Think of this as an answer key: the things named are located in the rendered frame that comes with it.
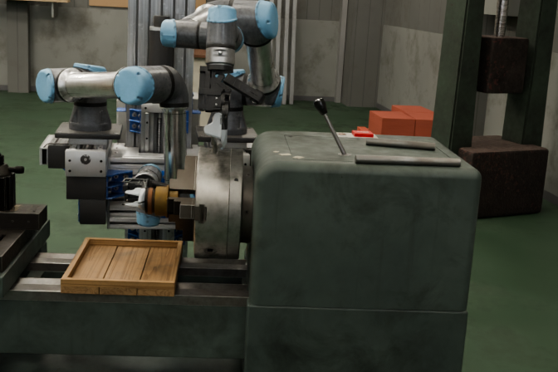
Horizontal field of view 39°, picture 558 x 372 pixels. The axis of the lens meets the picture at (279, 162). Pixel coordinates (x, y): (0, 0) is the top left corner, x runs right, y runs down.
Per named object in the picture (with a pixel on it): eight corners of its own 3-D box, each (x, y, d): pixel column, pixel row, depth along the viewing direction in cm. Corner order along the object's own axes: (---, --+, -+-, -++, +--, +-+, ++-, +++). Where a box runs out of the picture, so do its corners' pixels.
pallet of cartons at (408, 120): (452, 159, 859) (456, 120, 850) (379, 157, 846) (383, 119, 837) (417, 139, 973) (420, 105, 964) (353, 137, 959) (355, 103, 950)
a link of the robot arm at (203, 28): (207, 25, 217) (198, 16, 206) (247, 27, 215) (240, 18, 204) (204, 53, 216) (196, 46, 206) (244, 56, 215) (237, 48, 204)
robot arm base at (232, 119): (204, 127, 296) (206, 101, 294) (244, 129, 298) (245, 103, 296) (208, 134, 281) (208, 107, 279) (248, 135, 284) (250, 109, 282)
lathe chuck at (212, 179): (227, 226, 243) (231, 132, 231) (225, 280, 214) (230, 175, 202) (198, 225, 243) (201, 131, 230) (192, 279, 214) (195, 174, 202)
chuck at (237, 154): (238, 227, 244) (242, 133, 231) (237, 280, 215) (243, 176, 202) (227, 226, 243) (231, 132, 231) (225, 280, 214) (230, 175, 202)
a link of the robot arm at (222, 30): (240, 12, 205) (234, 3, 196) (238, 53, 204) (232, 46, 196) (211, 11, 205) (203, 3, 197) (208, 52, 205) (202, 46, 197)
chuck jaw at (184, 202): (208, 196, 219) (206, 204, 207) (207, 213, 220) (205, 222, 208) (168, 194, 218) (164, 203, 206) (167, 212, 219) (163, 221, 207)
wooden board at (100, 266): (183, 252, 244) (183, 240, 243) (173, 296, 209) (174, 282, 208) (85, 249, 242) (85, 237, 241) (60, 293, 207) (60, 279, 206)
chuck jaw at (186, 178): (208, 195, 226) (210, 157, 230) (208, 189, 221) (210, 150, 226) (169, 193, 225) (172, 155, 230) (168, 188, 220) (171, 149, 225)
